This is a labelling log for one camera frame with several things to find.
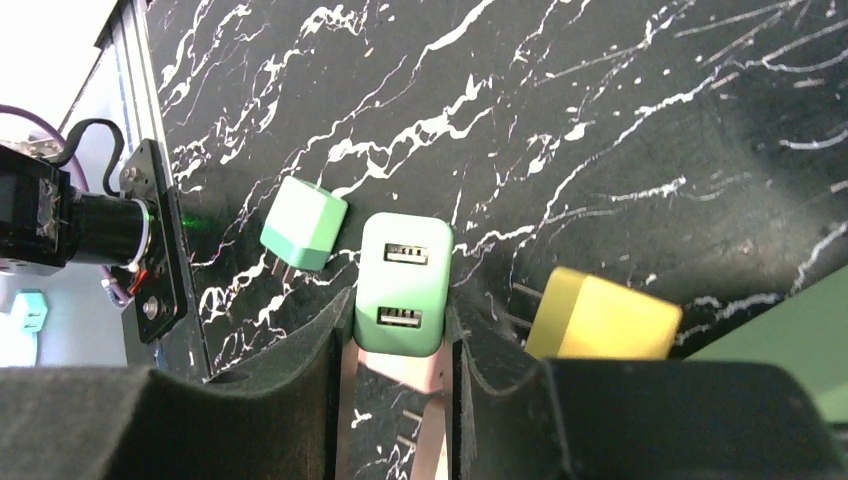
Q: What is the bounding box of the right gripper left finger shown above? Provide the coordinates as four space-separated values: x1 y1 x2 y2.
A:
1 288 357 479

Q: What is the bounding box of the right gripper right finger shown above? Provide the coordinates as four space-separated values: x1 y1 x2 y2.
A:
444 294 847 479

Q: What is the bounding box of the pink plug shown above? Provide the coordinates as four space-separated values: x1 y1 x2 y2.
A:
359 347 446 453

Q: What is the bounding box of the yellow plug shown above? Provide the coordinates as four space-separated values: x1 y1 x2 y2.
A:
512 266 682 360

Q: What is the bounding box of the green plug adapter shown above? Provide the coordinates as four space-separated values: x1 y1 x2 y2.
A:
353 212 454 358
260 176 349 271

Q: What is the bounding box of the green power strip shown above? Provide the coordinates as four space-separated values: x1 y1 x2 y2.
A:
689 267 847 424

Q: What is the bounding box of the black motor on base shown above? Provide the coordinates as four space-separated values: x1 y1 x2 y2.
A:
1 146 152 276

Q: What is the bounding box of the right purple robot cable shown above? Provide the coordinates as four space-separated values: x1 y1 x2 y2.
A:
0 102 91 193

